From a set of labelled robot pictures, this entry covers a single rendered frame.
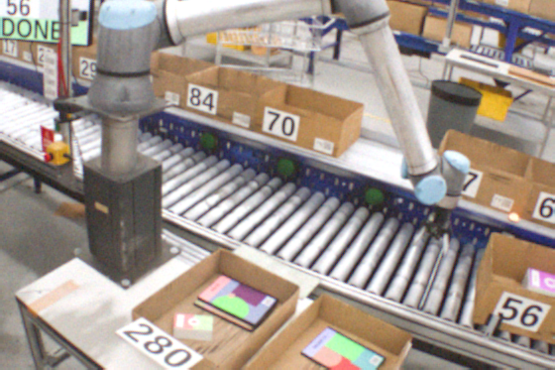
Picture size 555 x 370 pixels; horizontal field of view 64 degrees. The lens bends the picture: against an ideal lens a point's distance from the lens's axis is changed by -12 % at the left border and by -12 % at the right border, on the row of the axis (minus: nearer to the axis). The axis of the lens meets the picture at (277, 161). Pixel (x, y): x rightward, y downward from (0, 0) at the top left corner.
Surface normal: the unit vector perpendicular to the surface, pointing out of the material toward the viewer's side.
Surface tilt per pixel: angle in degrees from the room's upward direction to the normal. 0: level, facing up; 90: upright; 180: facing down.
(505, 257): 89
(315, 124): 90
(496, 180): 91
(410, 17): 90
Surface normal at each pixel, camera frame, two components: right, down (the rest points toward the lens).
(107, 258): -0.51, 0.32
